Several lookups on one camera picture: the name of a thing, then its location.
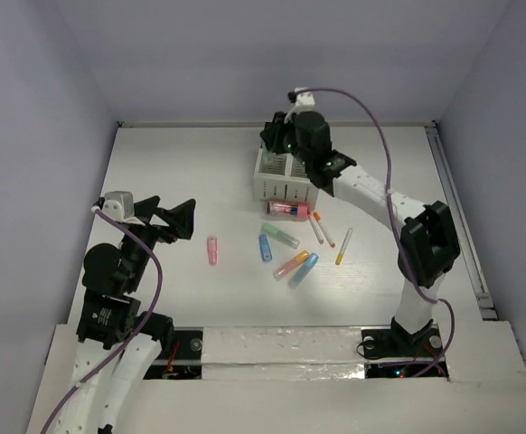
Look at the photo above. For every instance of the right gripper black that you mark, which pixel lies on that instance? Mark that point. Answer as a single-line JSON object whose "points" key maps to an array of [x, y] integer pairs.
{"points": [[273, 134]]}

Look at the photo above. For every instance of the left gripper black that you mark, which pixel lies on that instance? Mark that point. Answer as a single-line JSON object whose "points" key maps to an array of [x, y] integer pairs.
{"points": [[152, 226]]}

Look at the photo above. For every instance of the yellow white pen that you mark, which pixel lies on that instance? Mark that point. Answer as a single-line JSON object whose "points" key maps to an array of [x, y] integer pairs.
{"points": [[343, 247]]}

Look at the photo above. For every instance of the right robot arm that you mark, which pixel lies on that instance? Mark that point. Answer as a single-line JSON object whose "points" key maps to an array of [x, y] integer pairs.
{"points": [[425, 234]]}

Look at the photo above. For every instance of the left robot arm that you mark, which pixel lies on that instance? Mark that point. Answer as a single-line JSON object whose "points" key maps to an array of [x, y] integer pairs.
{"points": [[119, 333]]}

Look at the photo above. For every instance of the black organizer container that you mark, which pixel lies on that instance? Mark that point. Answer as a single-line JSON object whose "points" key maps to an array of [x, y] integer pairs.
{"points": [[305, 142]]}

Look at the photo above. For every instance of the white organizer container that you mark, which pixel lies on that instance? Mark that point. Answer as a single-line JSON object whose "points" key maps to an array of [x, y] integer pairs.
{"points": [[284, 179]]}

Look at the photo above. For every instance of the pink capped tube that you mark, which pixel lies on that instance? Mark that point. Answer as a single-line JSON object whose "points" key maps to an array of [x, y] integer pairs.
{"points": [[288, 210]]}

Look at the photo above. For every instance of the orange tipped white pen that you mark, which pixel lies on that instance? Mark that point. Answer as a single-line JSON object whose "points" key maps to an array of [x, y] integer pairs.
{"points": [[327, 235]]}

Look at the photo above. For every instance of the orange pink glue stick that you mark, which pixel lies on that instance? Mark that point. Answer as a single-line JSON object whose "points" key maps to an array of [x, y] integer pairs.
{"points": [[292, 264]]}

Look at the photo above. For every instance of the foil covered front board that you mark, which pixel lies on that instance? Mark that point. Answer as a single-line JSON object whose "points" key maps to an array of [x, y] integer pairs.
{"points": [[310, 353]]}

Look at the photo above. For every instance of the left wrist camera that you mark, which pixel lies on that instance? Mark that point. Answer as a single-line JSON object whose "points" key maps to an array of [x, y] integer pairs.
{"points": [[117, 205]]}

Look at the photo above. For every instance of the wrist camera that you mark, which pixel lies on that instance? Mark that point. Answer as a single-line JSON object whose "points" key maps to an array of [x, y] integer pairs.
{"points": [[117, 205], [301, 99]]}

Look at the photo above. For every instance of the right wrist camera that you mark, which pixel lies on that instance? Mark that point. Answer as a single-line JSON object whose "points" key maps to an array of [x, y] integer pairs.
{"points": [[301, 99]]}

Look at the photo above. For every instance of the back wall rail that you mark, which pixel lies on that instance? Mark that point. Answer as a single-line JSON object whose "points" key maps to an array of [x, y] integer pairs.
{"points": [[260, 123]]}

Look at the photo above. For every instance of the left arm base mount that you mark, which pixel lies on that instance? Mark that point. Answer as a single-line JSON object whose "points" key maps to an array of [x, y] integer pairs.
{"points": [[182, 360]]}

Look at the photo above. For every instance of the right aluminium rail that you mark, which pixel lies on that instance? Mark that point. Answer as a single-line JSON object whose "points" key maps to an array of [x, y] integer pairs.
{"points": [[482, 294]]}

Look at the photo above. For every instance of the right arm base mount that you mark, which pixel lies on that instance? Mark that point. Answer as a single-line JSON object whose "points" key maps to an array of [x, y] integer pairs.
{"points": [[386, 356]]}

